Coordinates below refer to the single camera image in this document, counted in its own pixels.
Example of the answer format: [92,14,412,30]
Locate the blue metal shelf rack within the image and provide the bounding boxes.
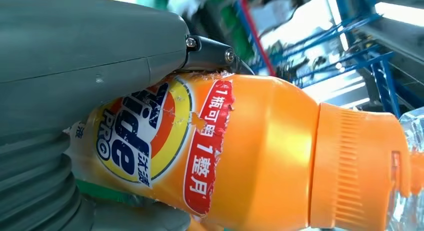
[228,0,424,119]

